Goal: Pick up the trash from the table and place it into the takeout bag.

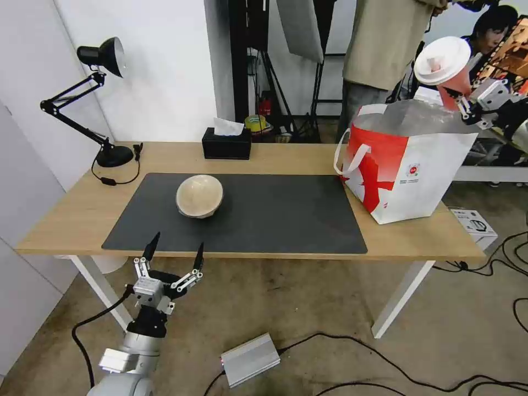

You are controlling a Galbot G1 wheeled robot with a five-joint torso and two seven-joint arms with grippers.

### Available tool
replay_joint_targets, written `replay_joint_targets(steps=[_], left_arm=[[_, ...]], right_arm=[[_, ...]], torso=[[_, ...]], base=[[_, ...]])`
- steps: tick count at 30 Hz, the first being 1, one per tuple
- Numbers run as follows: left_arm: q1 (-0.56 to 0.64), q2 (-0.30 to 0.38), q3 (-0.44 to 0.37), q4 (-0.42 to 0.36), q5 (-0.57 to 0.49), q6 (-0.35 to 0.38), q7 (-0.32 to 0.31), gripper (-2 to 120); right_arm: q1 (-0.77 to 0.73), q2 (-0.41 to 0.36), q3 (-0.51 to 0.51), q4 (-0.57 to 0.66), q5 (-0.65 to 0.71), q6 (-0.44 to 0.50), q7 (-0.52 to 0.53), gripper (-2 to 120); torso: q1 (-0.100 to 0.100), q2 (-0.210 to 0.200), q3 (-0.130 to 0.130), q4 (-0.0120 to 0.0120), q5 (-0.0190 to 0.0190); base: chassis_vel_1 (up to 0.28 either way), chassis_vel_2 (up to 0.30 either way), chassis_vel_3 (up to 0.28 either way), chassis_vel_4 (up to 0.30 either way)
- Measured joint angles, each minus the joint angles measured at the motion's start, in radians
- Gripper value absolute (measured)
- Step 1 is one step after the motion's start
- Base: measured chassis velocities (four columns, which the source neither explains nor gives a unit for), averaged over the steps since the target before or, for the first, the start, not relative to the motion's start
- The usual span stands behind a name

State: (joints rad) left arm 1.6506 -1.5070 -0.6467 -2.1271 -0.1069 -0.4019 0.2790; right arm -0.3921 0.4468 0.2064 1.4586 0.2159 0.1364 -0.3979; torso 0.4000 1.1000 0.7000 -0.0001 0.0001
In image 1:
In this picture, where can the black desk lamp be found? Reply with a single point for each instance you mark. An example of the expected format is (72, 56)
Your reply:
(112, 156)

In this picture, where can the dark grey desk mat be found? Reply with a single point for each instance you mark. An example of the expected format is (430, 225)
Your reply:
(268, 218)

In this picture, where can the black light stand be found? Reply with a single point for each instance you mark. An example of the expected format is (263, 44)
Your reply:
(284, 103)

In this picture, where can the black tissue box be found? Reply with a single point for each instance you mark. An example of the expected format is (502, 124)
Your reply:
(227, 146)

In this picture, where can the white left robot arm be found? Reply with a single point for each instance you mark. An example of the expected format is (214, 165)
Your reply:
(132, 381)

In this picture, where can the white cardboard box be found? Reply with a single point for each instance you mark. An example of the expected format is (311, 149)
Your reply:
(474, 225)

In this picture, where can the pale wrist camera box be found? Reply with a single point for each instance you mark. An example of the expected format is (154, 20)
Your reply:
(491, 94)
(148, 291)

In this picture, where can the white tissue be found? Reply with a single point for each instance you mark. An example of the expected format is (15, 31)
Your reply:
(227, 126)

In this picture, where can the beige paper bowl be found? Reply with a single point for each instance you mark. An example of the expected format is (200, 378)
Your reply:
(198, 196)

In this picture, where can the white cabinet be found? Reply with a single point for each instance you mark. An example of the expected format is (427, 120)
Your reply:
(24, 231)

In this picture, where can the yellow green tape roll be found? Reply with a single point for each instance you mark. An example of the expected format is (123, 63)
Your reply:
(256, 123)

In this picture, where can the person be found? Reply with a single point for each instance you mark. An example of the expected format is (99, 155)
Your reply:
(383, 41)
(495, 24)

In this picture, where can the red and white takeout bag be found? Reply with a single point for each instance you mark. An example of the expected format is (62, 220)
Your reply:
(416, 165)

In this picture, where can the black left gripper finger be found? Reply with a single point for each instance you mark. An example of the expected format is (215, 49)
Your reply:
(148, 258)
(199, 260)

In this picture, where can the silver power supply box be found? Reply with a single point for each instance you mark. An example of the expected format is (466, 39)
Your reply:
(251, 361)

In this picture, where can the pink cup with white lid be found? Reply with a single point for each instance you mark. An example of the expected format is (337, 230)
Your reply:
(441, 57)

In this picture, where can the white softbox panel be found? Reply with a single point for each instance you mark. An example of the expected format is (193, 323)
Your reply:
(299, 29)

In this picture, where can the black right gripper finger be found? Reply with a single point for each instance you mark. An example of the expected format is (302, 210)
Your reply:
(463, 103)
(474, 119)

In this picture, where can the red bottle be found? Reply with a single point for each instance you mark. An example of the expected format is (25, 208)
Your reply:
(265, 105)

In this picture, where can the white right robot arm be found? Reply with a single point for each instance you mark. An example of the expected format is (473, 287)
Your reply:
(520, 132)

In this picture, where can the white side table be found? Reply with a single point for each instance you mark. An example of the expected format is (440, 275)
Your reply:
(491, 173)

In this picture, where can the white table leg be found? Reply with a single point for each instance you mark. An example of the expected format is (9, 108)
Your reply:
(402, 299)
(99, 288)

